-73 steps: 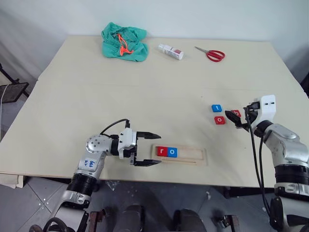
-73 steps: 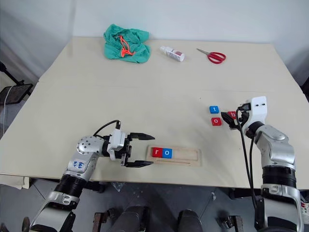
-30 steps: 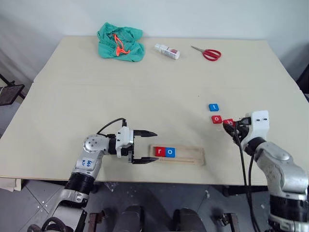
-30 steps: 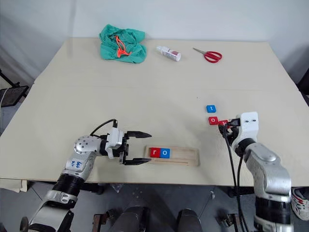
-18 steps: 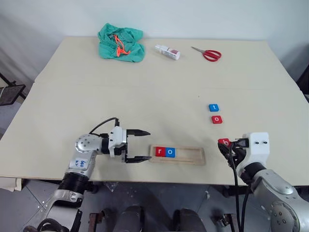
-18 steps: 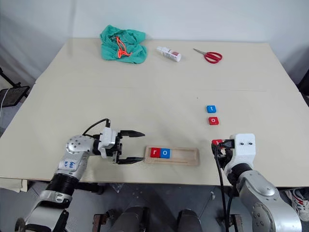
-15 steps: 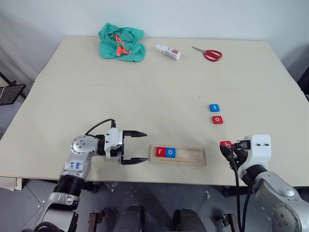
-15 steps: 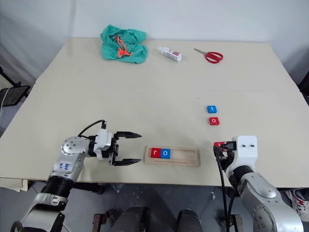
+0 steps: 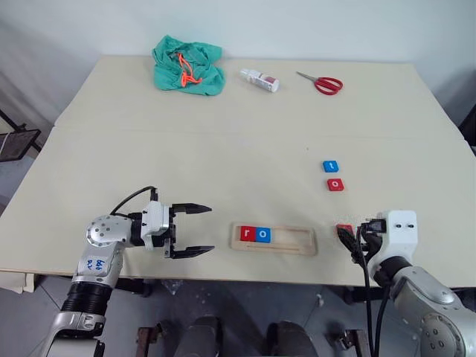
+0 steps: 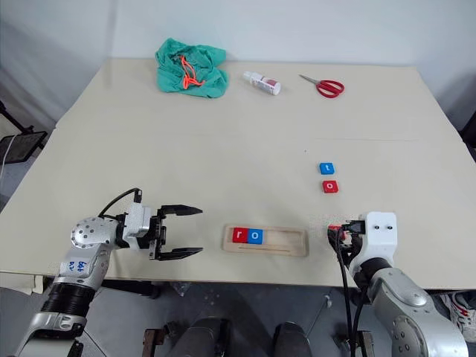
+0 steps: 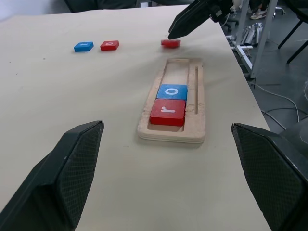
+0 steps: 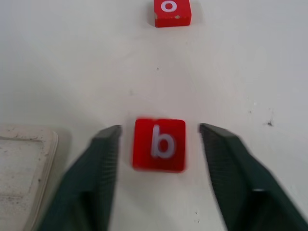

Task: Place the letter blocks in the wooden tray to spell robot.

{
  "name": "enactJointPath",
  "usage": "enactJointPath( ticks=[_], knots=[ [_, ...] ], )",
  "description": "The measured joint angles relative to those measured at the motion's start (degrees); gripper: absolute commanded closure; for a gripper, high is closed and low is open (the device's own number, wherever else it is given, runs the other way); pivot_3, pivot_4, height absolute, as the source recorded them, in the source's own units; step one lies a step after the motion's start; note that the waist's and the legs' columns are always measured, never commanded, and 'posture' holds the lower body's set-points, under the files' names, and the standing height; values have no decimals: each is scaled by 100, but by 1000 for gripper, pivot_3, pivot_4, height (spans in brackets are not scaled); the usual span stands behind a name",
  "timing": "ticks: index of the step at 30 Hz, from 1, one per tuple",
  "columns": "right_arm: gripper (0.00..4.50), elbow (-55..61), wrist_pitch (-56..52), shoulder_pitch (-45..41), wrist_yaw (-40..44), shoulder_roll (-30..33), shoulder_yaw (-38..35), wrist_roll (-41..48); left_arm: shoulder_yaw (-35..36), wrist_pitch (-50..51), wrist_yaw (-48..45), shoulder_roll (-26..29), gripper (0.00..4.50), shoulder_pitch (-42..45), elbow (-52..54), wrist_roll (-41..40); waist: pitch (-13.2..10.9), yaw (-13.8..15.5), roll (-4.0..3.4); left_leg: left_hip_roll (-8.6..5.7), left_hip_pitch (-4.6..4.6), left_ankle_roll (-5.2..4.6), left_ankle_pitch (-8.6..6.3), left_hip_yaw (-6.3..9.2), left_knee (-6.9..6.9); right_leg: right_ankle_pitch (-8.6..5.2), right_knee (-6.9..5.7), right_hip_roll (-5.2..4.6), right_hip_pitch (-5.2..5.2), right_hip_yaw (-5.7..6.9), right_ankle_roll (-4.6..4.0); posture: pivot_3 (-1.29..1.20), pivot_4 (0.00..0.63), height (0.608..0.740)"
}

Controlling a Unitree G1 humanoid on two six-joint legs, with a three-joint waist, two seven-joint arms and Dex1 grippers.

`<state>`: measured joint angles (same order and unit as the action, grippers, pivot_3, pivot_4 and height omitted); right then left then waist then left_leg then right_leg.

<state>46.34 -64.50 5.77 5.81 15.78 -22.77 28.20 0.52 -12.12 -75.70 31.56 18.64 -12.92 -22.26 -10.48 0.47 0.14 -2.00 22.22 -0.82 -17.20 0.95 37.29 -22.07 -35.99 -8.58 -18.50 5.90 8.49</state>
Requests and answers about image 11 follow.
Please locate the red letter o block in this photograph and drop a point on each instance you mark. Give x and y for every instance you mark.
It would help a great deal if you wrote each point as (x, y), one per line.
(109, 45)

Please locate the red letter r block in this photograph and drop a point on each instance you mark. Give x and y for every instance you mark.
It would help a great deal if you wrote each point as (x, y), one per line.
(167, 112)

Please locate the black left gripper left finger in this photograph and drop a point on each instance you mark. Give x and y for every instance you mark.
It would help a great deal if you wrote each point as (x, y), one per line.
(48, 183)

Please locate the white metal table frame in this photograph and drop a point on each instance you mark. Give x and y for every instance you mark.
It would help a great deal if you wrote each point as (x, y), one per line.
(261, 43)

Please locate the white sneaker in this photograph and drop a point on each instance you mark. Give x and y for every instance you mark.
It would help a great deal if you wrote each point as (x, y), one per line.
(258, 14)

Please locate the red letter b block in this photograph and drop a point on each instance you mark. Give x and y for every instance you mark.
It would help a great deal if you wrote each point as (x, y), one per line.
(170, 43)

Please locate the letter tiles on wooden holder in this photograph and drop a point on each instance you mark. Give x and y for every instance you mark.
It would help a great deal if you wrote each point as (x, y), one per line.
(199, 120)

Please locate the silver metal object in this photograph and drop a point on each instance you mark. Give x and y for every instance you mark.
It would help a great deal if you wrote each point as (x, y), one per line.
(251, 33)

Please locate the black chair caster base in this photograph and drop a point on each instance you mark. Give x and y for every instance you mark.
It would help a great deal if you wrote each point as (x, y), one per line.
(229, 22)

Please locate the blue letter t block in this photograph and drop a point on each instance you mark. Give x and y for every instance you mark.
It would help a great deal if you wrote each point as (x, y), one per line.
(83, 46)

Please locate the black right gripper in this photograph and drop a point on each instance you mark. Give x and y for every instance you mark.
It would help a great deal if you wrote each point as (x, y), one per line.
(220, 7)

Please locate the blue letter o block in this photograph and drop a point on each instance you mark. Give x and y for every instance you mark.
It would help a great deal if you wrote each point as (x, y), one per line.
(172, 92)

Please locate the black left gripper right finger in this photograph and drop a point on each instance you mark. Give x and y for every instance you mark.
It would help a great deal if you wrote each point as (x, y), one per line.
(276, 183)

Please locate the black chair frame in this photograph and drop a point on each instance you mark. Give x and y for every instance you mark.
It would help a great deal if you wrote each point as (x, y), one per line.
(292, 36)

